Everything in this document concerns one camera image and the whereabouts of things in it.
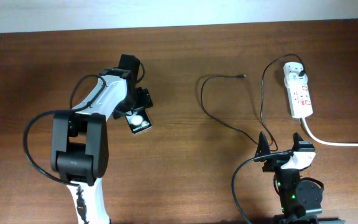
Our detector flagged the white power strip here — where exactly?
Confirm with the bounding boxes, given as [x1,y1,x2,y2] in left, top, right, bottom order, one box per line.
[283,62,313,119]

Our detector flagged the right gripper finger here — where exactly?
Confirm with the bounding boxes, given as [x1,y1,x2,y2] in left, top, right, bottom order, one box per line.
[255,131,270,157]
[291,133,315,152]

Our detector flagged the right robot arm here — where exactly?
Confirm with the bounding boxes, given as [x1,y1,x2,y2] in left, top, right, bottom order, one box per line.
[255,133,324,223]

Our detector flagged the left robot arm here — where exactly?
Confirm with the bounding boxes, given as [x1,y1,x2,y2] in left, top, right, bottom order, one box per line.
[51,54,153,223]

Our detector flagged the black Galaxy flip phone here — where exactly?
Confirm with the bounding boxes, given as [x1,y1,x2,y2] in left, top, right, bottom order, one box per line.
[126,110,152,134]

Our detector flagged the white power strip cord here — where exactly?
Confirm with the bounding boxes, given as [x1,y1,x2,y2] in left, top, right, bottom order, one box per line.
[300,117,358,148]

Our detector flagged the black USB charging cable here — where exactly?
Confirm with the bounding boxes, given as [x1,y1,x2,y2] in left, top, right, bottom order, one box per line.
[200,54,307,152]

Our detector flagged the white USB charger plug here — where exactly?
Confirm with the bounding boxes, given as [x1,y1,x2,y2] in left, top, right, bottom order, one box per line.
[284,72,308,88]

